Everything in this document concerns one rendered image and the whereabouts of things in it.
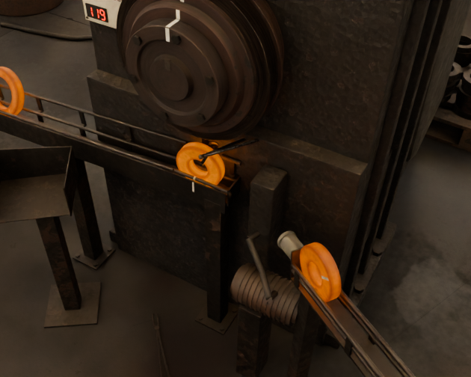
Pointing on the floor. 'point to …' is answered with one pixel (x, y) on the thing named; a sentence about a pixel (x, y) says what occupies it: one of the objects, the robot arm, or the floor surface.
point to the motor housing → (259, 315)
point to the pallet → (465, 100)
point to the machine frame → (291, 142)
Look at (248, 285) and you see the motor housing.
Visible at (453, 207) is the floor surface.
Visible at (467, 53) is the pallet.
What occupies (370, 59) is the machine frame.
